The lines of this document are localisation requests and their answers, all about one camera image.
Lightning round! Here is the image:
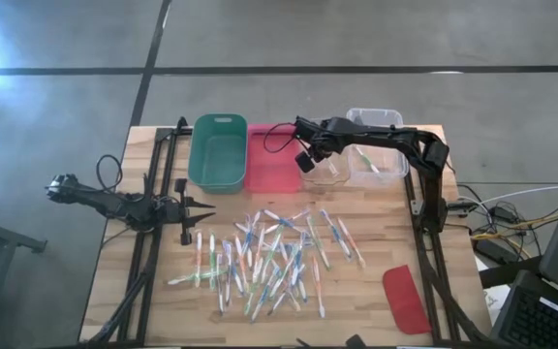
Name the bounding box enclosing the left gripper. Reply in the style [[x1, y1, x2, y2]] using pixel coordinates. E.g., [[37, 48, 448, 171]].
[[150, 177, 218, 246]]

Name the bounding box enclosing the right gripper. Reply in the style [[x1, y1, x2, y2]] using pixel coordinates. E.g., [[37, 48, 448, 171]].
[[292, 114, 346, 175]]

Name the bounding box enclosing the small clear plastic bin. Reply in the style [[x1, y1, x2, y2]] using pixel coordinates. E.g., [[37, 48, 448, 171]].
[[297, 115, 353, 191]]

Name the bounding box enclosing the green plastic bin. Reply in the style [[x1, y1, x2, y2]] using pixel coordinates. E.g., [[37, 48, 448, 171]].
[[187, 113, 249, 195]]

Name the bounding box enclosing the pink plastic bin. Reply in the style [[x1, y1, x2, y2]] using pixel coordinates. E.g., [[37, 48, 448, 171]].
[[243, 123, 303, 194]]

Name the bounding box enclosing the large clear plastic bin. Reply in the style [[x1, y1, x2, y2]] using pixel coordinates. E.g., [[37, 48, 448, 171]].
[[345, 107, 410, 189]]

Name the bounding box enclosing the red plastic lid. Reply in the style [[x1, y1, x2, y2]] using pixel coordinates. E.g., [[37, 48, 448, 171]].
[[382, 264, 433, 335]]

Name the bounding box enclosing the black power brick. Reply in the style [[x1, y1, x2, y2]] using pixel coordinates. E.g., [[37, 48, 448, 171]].
[[475, 238, 520, 266]]

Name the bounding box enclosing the black desk crossbar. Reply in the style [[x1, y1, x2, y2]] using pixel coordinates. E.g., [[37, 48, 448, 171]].
[[477, 255, 544, 290]]

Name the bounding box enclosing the white paper sheet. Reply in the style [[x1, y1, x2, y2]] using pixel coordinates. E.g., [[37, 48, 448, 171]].
[[481, 284, 512, 319]]

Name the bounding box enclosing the dark open laptop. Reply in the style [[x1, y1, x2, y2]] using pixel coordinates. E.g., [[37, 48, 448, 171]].
[[489, 269, 558, 349]]

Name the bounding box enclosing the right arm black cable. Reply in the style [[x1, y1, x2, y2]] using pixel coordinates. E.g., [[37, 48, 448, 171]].
[[263, 121, 302, 154]]

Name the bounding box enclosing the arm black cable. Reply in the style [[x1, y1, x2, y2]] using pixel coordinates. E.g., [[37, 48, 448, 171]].
[[95, 153, 124, 194], [263, 121, 302, 154]]

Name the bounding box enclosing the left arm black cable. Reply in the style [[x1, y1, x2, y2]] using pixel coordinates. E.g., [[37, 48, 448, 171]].
[[95, 153, 124, 194]]

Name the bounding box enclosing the yellow cable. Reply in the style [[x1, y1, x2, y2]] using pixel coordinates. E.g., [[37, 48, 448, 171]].
[[470, 215, 556, 242]]

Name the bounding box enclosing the white cable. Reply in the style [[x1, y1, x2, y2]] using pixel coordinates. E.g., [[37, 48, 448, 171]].
[[477, 183, 558, 205]]

